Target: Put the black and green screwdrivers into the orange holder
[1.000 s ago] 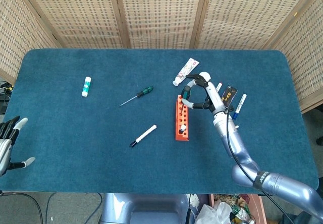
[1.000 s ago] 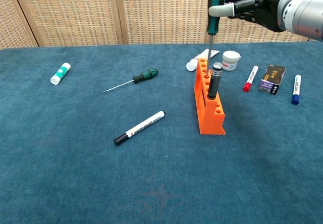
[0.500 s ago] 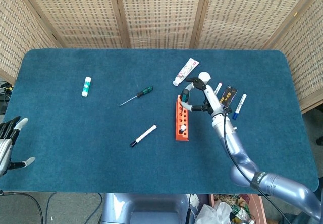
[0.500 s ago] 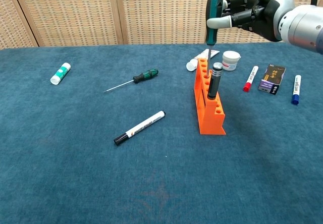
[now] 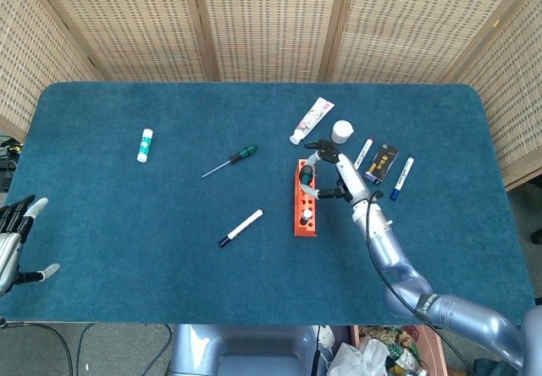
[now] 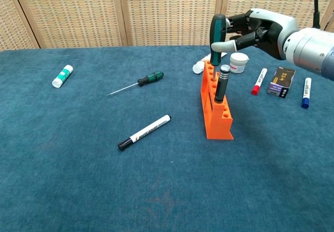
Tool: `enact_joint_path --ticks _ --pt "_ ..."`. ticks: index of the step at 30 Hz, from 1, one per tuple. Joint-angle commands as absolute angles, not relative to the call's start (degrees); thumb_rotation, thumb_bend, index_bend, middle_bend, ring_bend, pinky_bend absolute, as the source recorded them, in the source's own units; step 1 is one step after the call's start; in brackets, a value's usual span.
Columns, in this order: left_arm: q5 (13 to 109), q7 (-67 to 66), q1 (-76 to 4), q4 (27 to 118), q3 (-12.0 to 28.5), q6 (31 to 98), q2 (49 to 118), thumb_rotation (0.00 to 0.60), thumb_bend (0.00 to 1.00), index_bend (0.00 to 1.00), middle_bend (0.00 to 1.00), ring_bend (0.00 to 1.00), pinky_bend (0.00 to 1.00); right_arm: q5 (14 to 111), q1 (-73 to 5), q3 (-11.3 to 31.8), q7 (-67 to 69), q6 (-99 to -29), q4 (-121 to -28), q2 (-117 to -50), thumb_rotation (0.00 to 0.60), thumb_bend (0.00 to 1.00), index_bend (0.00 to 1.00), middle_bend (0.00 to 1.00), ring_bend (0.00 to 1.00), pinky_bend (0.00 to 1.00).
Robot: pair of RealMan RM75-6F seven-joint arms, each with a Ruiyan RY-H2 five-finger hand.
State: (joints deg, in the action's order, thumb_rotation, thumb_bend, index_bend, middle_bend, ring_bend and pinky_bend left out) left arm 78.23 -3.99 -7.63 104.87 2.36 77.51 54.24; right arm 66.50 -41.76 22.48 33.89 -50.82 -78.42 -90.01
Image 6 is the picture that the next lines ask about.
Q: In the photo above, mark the orange tool holder block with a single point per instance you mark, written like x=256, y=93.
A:
x=217, y=125

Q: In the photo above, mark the black purple small box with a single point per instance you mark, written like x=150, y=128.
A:
x=280, y=84

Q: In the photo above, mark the black metal precision screwdriver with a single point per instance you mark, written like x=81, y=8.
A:
x=221, y=85

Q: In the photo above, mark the white cream tube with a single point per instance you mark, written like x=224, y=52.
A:
x=197, y=67

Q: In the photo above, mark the black capped whiteboard marker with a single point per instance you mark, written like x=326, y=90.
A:
x=146, y=132

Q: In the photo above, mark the woven wooden folding screen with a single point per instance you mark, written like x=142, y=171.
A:
x=78, y=12

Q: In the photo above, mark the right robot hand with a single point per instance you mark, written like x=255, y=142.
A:
x=274, y=30

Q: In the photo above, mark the white green glue stick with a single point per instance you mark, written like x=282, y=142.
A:
x=62, y=75

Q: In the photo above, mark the white round jar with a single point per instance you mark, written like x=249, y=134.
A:
x=238, y=62

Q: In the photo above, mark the red capped whiteboard marker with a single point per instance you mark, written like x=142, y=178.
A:
x=259, y=83

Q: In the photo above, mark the blue felt table mat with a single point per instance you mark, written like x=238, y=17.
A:
x=78, y=177

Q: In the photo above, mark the blue capped whiteboard marker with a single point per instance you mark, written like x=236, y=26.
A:
x=306, y=93

